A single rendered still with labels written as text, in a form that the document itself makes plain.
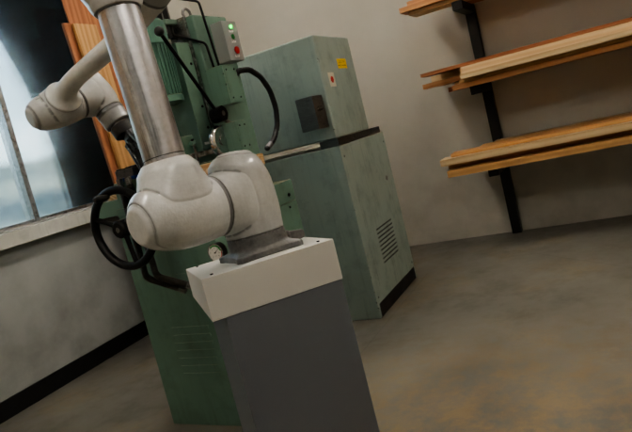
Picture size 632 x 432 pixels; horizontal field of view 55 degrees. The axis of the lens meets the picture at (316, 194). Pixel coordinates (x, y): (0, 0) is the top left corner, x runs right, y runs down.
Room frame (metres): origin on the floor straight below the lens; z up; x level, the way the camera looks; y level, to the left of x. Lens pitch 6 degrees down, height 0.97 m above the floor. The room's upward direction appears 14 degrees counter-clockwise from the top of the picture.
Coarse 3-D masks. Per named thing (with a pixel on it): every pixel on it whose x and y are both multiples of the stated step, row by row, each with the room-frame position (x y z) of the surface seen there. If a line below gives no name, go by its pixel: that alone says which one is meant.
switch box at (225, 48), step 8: (216, 24) 2.49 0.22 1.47; (224, 24) 2.49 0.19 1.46; (232, 24) 2.54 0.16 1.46; (216, 32) 2.49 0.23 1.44; (224, 32) 2.48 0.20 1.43; (232, 32) 2.53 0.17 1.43; (216, 40) 2.50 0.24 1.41; (224, 40) 2.48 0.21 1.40; (216, 48) 2.50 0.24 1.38; (224, 48) 2.48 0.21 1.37; (232, 48) 2.50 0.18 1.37; (240, 48) 2.55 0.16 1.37; (224, 56) 2.49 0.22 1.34; (232, 56) 2.49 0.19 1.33; (240, 56) 2.53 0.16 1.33
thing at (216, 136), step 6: (216, 126) 2.36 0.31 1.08; (222, 126) 2.39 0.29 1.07; (210, 132) 2.34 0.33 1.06; (216, 132) 2.35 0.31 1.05; (222, 132) 2.38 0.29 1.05; (210, 138) 2.32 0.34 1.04; (216, 138) 2.34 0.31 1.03; (222, 138) 2.36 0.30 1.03; (210, 144) 2.33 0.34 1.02; (216, 144) 2.33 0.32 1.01; (222, 144) 2.36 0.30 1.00; (216, 150) 2.33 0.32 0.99; (222, 150) 2.36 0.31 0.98; (228, 150) 2.38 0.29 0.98
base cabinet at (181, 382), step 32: (288, 224) 2.48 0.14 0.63; (128, 256) 2.29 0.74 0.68; (160, 256) 2.21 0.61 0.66; (192, 256) 2.13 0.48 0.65; (160, 288) 2.23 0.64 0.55; (160, 320) 2.25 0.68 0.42; (192, 320) 2.17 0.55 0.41; (160, 352) 2.28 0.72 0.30; (192, 352) 2.19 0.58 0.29; (192, 384) 2.21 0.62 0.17; (224, 384) 2.14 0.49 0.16; (192, 416) 2.24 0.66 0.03; (224, 416) 2.16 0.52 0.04
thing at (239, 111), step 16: (192, 16) 2.43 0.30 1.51; (208, 16) 2.52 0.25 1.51; (192, 32) 2.44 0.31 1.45; (208, 64) 2.44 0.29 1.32; (224, 64) 2.53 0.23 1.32; (240, 80) 2.61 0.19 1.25; (208, 96) 2.44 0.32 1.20; (240, 112) 2.55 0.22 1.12; (256, 144) 2.60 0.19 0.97; (208, 160) 2.48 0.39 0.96
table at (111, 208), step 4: (112, 200) 2.29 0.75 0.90; (116, 200) 2.28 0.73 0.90; (104, 204) 2.31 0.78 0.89; (108, 204) 2.30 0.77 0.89; (112, 204) 2.29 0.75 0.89; (116, 204) 2.28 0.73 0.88; (104, 208) 2.31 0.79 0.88; (108, 208) 2.30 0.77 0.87; (112, 208) 2.29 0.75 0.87; (116, 208) 2.28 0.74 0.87; (100, 212) 2.33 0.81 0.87; (104, 212) 2.32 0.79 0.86; (108, 212) 2.31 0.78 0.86; (112, 212) 2.30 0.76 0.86; (116, 212) 2.29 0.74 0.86; (120, 212) 2.14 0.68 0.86; (124, 212) 2.13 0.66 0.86; (100, 216) 2.33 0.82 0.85; (104, 216) 2.32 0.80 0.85; (108, 216) 2.31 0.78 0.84; (112, 216) 2.30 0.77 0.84; (120, 216) 2.14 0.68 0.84
